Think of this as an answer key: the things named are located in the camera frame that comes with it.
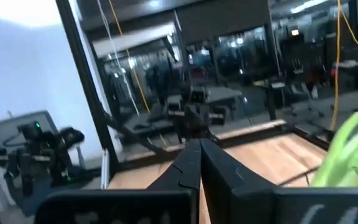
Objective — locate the green celery stalk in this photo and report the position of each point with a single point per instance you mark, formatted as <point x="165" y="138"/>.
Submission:
<point x="343" y="155"/>

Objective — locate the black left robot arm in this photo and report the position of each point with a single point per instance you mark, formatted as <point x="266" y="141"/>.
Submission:
<point x="194" y="121"/>

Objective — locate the black vertical frame post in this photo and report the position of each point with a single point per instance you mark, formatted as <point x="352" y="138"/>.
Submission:
<point x="84" y="77"/>

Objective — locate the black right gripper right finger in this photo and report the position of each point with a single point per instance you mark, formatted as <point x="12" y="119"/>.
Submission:
<point x="228" y="193"/>

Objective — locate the grey monitor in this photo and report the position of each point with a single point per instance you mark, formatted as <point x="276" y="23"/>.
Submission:
<point x="8" y="130"/>

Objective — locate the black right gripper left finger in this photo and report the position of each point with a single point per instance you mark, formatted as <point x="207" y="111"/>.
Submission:
<point x="182" y="174"/>

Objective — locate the black robot with green light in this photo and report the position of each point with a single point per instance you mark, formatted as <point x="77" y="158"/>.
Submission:
<point x="42" y="149"/>

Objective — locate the black aluminium table frame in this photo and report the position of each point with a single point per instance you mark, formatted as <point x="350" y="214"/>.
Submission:
<point x="312" y="135"/>

